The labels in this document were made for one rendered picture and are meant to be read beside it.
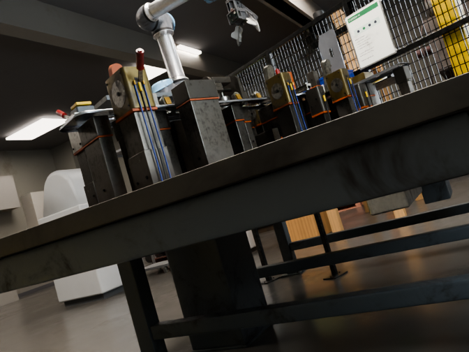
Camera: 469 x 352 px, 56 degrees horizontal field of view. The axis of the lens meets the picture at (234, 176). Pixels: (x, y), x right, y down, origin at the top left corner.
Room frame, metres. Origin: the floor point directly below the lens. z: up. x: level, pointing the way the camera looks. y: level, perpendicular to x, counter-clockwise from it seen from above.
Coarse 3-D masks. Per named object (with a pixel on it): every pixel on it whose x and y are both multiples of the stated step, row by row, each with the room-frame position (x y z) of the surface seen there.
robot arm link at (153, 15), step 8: (160, 0) 2.08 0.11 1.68; (168, 0) 2.05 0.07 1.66; (176, 0) 2.04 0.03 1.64; (184, 0) 2.04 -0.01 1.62; (144, 8) 2.13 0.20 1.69; (152, 8) 2.12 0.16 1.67; (160, 8) 2.10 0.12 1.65; (168, 8) 2.09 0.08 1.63; (136, 16) 2.20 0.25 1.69; (144, 16) 2.15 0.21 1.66; (152, 16) 2.15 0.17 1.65; (160, 16) 2.17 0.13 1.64; (144, 24) 2.20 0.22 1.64; (152, 24) 2.22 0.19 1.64
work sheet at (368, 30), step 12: (360, 12) 2.35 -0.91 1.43; (372, 12) 2.30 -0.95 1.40; (348, 24) 2.41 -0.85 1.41; (360, 24) 2.36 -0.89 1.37; (372, 24) 2.31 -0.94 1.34; (384, 24) 2.27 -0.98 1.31; (360, 36) 2.38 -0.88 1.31; (372, 36) 2.33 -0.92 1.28; (384, 36) 2.28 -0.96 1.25; (360, 48) 2.39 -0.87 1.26; (372, 48) 2.35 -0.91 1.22; (384, 48) 2.30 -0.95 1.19; (360, 60) 2.41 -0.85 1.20; (372, 60) 2.36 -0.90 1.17
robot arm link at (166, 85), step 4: (164, 80) 2.15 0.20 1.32; (168, 80) 2.17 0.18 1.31; (156, 84) 2.15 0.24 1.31; (160, 84) 2.15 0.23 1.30; (164, 84) 2.15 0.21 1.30; (168, 84) 2.16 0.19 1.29; (172, 84) 2.19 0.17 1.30; (176, 84) 2.24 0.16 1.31; (152, 88) 2.17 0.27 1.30; (156, 88) 2.15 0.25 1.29; (160, 88) 2.15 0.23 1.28; (164, 88) 2.15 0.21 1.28; (168, 88) 2.16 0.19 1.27; (172, 88) 2.18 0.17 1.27; (152, 92) 2.19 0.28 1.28; (156, 92) 2.16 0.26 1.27; (160, 92) 2.15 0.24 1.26
